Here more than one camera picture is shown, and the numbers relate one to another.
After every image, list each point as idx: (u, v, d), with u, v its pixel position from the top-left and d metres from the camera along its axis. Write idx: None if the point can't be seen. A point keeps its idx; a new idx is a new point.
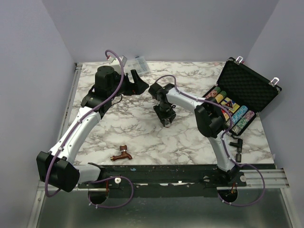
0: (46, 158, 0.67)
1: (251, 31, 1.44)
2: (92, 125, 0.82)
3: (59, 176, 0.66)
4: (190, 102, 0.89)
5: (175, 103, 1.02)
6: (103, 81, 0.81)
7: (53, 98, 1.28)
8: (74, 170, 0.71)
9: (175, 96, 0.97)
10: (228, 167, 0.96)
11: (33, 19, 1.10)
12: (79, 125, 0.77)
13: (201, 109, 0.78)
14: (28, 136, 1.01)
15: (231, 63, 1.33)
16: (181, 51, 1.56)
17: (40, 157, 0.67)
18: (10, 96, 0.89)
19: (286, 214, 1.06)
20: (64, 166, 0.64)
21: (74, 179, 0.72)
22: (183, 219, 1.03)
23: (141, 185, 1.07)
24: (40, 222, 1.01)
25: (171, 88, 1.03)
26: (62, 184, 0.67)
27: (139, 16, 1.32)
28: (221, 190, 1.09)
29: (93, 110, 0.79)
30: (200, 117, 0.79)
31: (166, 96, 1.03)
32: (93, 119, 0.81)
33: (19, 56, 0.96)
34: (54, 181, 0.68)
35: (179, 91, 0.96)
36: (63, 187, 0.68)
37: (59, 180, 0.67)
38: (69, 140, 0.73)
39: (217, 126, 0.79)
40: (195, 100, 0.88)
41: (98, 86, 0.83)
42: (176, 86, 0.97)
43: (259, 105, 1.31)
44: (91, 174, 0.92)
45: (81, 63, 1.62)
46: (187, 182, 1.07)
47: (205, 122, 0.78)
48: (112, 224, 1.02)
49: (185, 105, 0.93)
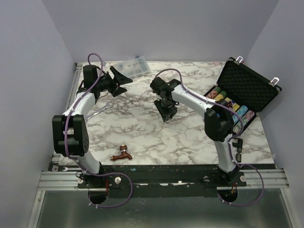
0: (61, 118, 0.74)
1: (251, 31, 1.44)
2: (90, 104, 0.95)
3: (76, 130, 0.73)
4: (198, 103, 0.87)
5: (180, 102, 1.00)
6: (90, 73, 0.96)
7: (53, 98, 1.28)
8: (86, 131, 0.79)
9: (181, 94, 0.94)
10: (230, 168, 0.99)
11: (33, 18, 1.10)
12: (80, 99, 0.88)
13: (212, 111, 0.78)
14: (28, 136, 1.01)
15: (231, 63, 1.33)
16: (181, 51, 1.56)
17: (55, 118, 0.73)
18: (11, 96, 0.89)
19: (286, 214, 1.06)
20: (79, 119, 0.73)
21: (86, 141, 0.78)
22: (183, 219, 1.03)
23: (141, 184, 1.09)
24: (40, 222, 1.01)
25: (175, 84, 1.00)
26: (78, 140, 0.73)
27: (139, 16, 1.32)
28: (221, 191, 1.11)
29: (88, 92, 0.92)
30: (210, 120, 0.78)
31: (171, 94, 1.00)
32: (91, 98, 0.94)
33: (19, 55, 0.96)
34: (71, 140, 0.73)
35: (186, 90, 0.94)
36: (80, 145, 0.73)
37: (76, 135, 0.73)
38: (77, 107, 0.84)
39: (225, 130, 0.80)
40: (205, 102, 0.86)
41: (87, 79, 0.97)
42: (184, 84, 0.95)
43: (259, 105, 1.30)
44: (91, 166, 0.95)
45: (81, 63, 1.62)
46: (186, 182, 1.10)
47: (214, 126, 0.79)
48: (112, 223, 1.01)
49: (193, 105, 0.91)
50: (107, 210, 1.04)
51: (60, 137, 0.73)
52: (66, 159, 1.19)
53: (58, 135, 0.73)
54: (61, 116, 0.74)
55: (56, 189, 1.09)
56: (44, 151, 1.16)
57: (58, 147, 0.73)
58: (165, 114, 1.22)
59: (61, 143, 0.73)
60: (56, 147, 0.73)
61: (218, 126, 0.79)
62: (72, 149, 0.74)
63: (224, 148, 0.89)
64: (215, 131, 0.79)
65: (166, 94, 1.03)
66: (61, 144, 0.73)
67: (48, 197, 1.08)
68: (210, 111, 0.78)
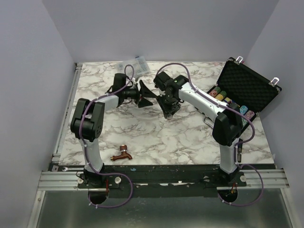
0: (85, 102, 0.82)
1: (251, 31, 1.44)
2: (112, 105, 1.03)
3: (94, 116, 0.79)
4: (209, 106, 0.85)
5: (187, 101, 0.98)
6: (118, 81, 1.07)
7: (53, 98, 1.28)
8: (102, 121, 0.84)
9: (190, 94, 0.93)
10: (232, 169, 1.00)
11: (33, 18, 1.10)
12: (106, 95, 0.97)
13: (223, 117, 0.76)
14: (28, 137, 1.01)
15: (231, 63, 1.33)
16: (181, 51, 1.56)
17: (81, 100, 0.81)
18: (11, 96, 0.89)
19: (286, 214, 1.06)
20: (99, 106, 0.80)
21: (99, 130, 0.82)
22: (184, 219, 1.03)
23: (141, 185, 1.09)
24: (40, 222, 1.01)
25: (183, 81, 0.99)
26: (92, 125, 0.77)
27: (139, 16, 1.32)
28: (221, 190, 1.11)
29: (113, 94, 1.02)
30: (220, 125, 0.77)
31: (177, 91, 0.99)
32: (115, 100, 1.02)
33: (19, 55, 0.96)
34: (87, 123, 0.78)
35: (195, 90, 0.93)
36: (92, 129, 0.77)
37: (93, 119, 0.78)
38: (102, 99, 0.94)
39: (233, 134, 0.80)
40: (216, 105, 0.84)
41: (116, 86, 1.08)
42: (193, 84, 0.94)
43: (259, 105, 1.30)
44: (96, 161, 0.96)
45: (81, 63, 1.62)
46: (186, 182, 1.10)
47: (223, 131, 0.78)
48: (112, 224, 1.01)
49: (203, 107, 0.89)
50: (107, 210, 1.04)
51: (78, 118, 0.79)
52: (66, 159, 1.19)
53: (78, 115, 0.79)
54: (86, 100, 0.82)
55: (56, 189, 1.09)
56: (44, 151, 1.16)
57: (73, 126, 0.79)
58: (167, 111, 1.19)
59: (77, 123, 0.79)
60: (71, 125, 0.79)
61: (227, 131, 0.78)
62: (84, 132, 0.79)
63: (230, 150, 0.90)
64: (223, 136, 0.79)
65: (172, 91, 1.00)
66: (77, 124, 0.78)
67: (47, 197, 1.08)
68: (222, 116, 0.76)
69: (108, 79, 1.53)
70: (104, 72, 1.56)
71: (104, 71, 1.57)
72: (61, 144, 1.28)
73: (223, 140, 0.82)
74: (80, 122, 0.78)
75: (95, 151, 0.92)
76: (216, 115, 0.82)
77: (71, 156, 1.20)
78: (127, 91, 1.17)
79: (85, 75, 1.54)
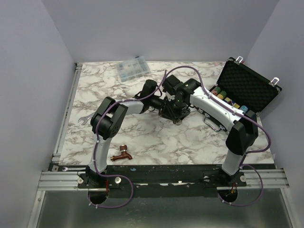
0: (111, 101, 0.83)
1: (251, 32, 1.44)
2: (136, 110, 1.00)
3: (115, 116, 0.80)
4: (224, 113, 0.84)
5: (198, 107, 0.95)
6: (147, 89, 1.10)
7: (53, 98, 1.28)
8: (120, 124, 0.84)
9: (202, 99, 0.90)
10: (232, 172, 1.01)
11: (33, 19, 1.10)
12: (132, 100, 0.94)
13: (239, 126, 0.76)
14: (28, 137, 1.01)
15: (231, 63, 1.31)
16: (181, 51, 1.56)
17: (107, 99, 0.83)
18: (11, 96, 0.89)
19: (286, 214, 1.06)
20: (123, 109, 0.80)
21: (115, 131, 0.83)
22: (183, 219, 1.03)
23: (141, 185, 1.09)
24: (40, 222, 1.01)
25: (194, 84, 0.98)
26: (110, 124, 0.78)
27: (139, 16, 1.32)
28: (221, 191, 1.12)
29: (139, 100, 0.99)
30: (235, 133, 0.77)
31: (189, 96, 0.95)
32: (140, 106, 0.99)
33: (19, 55, 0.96)
34: (106, 121, 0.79)
35: (208, 96, 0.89)
36: (109, 129, 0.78)
37: (112, 119, 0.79)
38: (128, 101, 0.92)
39: (248, 143, 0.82)
40: (232, 113, 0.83)
41: (144, 92, 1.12)
42: (205, 89, 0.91)
43: (259, 105, 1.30)
44: (101, 160, 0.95)
45: (81, 63, 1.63)
46: (186, 182, 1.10)
47: (238, 139, 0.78)
48: (112, 224, 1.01)
49: (216, 113, 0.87)
50: (107, 210, 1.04)
51: (100, 114, 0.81)
52: (66, 159, 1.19)
53: (100, 112, 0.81)
54: (111, 99, 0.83)
55: (56, 189, 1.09)
56: (44, 151, 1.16)
57: (93, 120, 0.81)
58: (176, 116, 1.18)
59: (97, 119, 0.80)
60: (91, 119, 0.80)
61: (242, 139, 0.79)
62: (100, 129, 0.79)
63: (240, 157, 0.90)
64: (237, 142, 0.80)
65: (182, 95, 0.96)
66: (97, 119, 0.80)
67: (48, 197, 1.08)
68: (239, 125, 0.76)
69: (108, 79, 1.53)
70: (104, 72, 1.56)
71: (104, 71, 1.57)
72: (61, 144, 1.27)
73: (235, 147, 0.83)
74: (99, 118, 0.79)
75: (103, 152, 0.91)
76: (232, 122, 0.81)
77: (71, 156, 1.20)
78: (155, 100, 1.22)
79: (85, 75, 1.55)
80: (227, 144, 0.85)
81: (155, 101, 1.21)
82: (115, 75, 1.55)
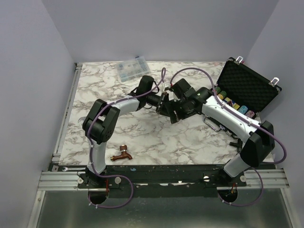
0: (102, 104, 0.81)
1: (251, 32, 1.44)
2: (131, 109, 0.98)
3: (107, 120, 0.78)
4: (239, 124, 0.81)
5: (211, 116, 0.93)
6: (144, 84, 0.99)
7: (53, 99, 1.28)
8: (114, 127, 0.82)
9: (215, 109, 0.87)
10: (233, 174, 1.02)
11: (33, 19, 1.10)
12: (126, 99, 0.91)
13: (255, 137, 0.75)
14: (28, 137, 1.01)
15: (231, 63, 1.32)
16: (181, 51, 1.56)
17: (98, 101, 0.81)
18: (11, 96, 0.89)
19: (286, 214, 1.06)
20: (114, 112, 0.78)
21: (109, 135, 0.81)
22: (183, 219, 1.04)
23: (141, 185, 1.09)
24: (40, 222, 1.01)
25: (206, 93, 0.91)
26: (103, 128, 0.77)
27: (139, 16, 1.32)
28: (221, 190, 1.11)
29: (135, 97, 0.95)
30: (251, 145, 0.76)
31: (201, 105, 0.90)
32: (136, 104, 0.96)
33: (19, 55, 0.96)
34: (98, 125, 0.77)
35: (222, 105, 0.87)
36: (101, 133, 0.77)
37: (104, 123, 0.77)
38: (120, 102, 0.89)
39: (264, 155, 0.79)
40: (247, 123, 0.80)
41: (140, 88, 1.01)
42: (218, 99, 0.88)
43: (259, 105, 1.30)
44: (99, 162, 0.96)
45: (81, 63, 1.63)
46: (186, 182, 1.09)
47: (254, 151, 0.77)
48: (112, 224, 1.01)
49: (231, 123, 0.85)
50: (107, 210, 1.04)
51: (91, 118, 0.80)
52: (66, 159, 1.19)
53: (91, 115, 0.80)
54: (103, 101, 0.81)
55: (56, 189, 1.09)
56: (43, 151, 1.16)
57: (85, 125, 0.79)
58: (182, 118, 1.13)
59: (89, 123, 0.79)
60: (84, 124, 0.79)
61: (259, 151, 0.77)
62: (93, 133, 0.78)
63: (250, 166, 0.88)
64: (252, 154, 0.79)
65: (194, 104, 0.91)
66: (89, 123, 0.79)
67: (48, 197, 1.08)
68: (254, 137, 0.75)
69: (108, 79, 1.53)
70: (104, 72, 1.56)
71: (104, 71, 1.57)
72: (61, 144, 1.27)
73: (251, 158, 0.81)
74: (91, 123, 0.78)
75: (100, 154, 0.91)
76: (246, 133, 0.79)
77: (71, 156, 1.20)
78: (151, 96, 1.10)
79: (85, 75, 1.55)
80: (242, 155, 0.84)
81: (151, 98, 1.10)
82: (115, 75, 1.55)
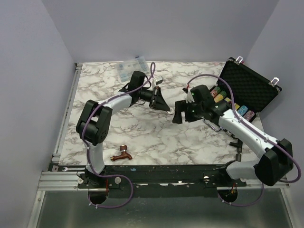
0: (93, 104, 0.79)
1: (251, 32, 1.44)
2: (124, 106, 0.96)
3: (99, 120, 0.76)
4: (255, 139, 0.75)
5: (227, 129, 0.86)
6: (136, 79, 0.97)
7: (53, 99, 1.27)
8: (108, 127, 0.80)
9: (232, 123, 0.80)
10: (233, 176, 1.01)
11: (33, 19, 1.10)
12: (118, 96, 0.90)
13: (271, 154, 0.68)
14: (28, 137, 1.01)
15: (231, 63, 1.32)
16: (181, 51, 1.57)
17: (89, 102, 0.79)
18: (11, 96, 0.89)
19: (286, 214, 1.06)
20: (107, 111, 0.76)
21: (104, 135, 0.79)
22: (183, 218, 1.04)
23: (141, 185, 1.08)
24: (40, 222, 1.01)
25: (224, 106, 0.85)
26: (97, 128, 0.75)
27: (139, 16, 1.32)
28: (221, 191, 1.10)
29: (128, 93, 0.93)
30: (266, 162, 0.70)
31: (218, 118, 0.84)
32: (128, 100, 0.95)
33: (19, 55, 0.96)
34: (91, 126, 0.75)
35: (239, 118, 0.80)
36: (96, 134, 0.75)
37: (98, 124, 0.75)
38: (111, 100, 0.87)
39: (281, 175, 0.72)
40: (264, 139, 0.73)
41: (132, 83, 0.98)
42: (236, 111, 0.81)
43: (259, 105, 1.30)
44: (97, 162, 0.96)
45: (81, 63, 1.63)
46: (186, 182, 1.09)
47: (269, 168, 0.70)
48: (112, 224, 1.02)
49: (246, 138, 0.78)
50: (107, 210, 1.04)
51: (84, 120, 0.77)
52: (66, 159, 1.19)
53: (84, 118, 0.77)
54: (95, 102, 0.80)
55: (56, 189, 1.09)
56: (43, 151, 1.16)
57: (79, 127, 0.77)
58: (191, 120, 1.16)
59: (82, 125, 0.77)
60: (77, 127, 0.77)
61: (275, 170, 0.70)
62: (88, 135, 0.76)
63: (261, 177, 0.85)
64: (267, 171, 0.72)
65: (211, 116, 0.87)
66: (82, 126, 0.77)
67: (48, 197, 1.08)
68: (270, 154, 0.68)
69: (108, 79, 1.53)
70: (104, 72, 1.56)
71: (104, 71, 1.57)
72: (61, 144, 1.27)
73: (264, 176, 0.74)
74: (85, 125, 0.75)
75: (97, 154, 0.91)
76: (262, 150, 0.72)
77: (71, 155, 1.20)
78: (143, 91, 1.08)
79: (85, 75, 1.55)
80: (256, 171, 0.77)
81: (144, 93, 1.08)
82: (115, 75, 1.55)
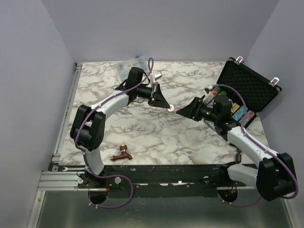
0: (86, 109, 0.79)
1: (251, 32, 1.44)
2: (120, 105, 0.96)
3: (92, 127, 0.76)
4: (255, 150, 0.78)
5: (234, 143, 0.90)
6: (134, 76, 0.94)
7: (53, 99, 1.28)
8: (103, 131, 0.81)
9: (237, 136, 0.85)
10: (232, 177, 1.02)
11: (33, 19, 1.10)
12: (111, 97, 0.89)
13: (268, 164, 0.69)
14: (28, 137, 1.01)
15: (231, 63, 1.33)
16: (181, 51, 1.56)
17: (81, 107, 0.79)
18: (11, 95, 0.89)
19: (286, 215, 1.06)
20: (99, 117, 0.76)
21: (99, 140, 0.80)
22: (183, 218, 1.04)
23: (141, 185, 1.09)
24: (40, 222, 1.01)
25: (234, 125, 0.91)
26: (90, 135, 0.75)
27: (139, 16, 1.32)
28: (221, 190, 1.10)
29: (124, 92, 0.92)
30: (263, 171, 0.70)
31: (227, 134, 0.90)
32: (124, 99, 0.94)
33: (19, 55, 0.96)
34: (85, 132, 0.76)
35: (244, 133, 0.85)
36: (89, 140, 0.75)
37: (90, 130, 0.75)
38: (105, 103, 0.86)
39: (281, 190, 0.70)
40: (264, 150, 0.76)
41: (130, 80, 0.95)
42: (243, 127, 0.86)
43: (259, 105, 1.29)
44: (95, 165, 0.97)
45: (81, 63, 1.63)
46: (186, 182, 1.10)
47: (266, 178, 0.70)
48: (112, 224, 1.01)
49: (249, 150, 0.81)
50: (107, 210, 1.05)
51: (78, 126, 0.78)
52: (66, 159, 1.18)
53: (77, 123, 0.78)
54: (87, 107, 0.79)
55: (56, 189, 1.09)
56: (43, 151, 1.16)
57: (73, 133, 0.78)
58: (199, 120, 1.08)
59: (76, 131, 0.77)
60: (71, 132, 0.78)
61: (272, 181, 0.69)
62: (81, 140, 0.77)
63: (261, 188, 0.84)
64: (266, 182, 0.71)
65: (220, 130, 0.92)
66: (76, 131, 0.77)
67: (48, 197, 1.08)
68: (267, 162, 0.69)
69: (108, 79, 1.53)
70: (104, 72, 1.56)
71: (104, 71, 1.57)
72: (61, 144, 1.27)
73: (264, 189, 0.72)
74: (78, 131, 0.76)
75: (94, 157, 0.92)
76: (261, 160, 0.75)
77: (71, 155, 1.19)
78: (142, 89, 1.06)
79: (85, 75, 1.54)
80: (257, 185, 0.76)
81: (143, 90, 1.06)
82: (115, 75, 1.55)
